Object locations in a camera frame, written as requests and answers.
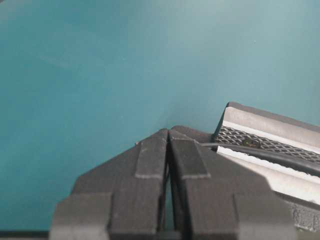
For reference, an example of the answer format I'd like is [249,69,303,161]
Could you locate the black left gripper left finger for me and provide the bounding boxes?
[49,129,168,240]

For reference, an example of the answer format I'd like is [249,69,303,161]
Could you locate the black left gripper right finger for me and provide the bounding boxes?
[169,128,297,240]

